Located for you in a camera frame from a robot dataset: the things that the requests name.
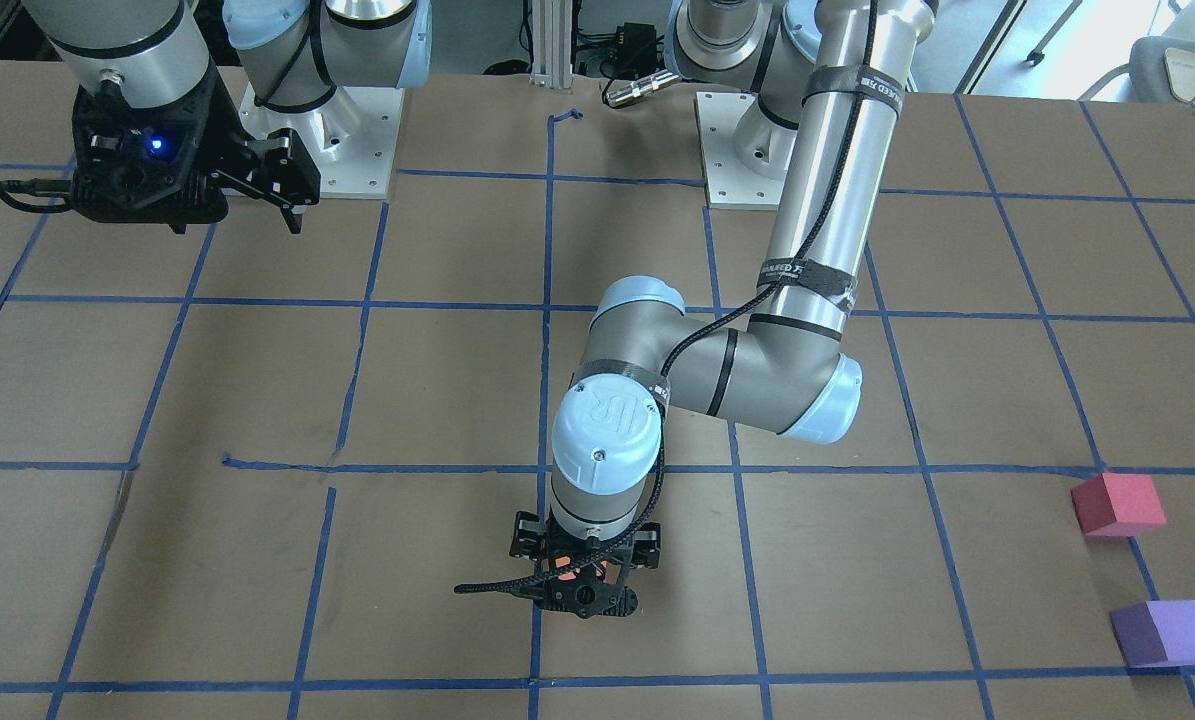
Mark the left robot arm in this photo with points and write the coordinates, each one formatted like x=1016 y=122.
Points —
x=774 y=362

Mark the orange foam cube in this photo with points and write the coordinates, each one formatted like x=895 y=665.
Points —
x=599 y=572

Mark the purple foam cube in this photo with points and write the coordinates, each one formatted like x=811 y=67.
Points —
x=1156 y=633

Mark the red foam cube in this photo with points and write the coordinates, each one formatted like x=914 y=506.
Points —
x=1118 y=505

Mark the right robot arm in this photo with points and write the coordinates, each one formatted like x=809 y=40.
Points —
x=296 y=54

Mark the silver cable connector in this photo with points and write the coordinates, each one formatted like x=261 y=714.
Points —
x=639 y=89

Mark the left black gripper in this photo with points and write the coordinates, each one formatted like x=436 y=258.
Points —
x=526 y=534

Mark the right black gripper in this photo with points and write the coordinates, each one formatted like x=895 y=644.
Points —
x=225 y=128

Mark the aluminium frame post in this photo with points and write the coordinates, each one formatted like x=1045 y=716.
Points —
x=551 y=26

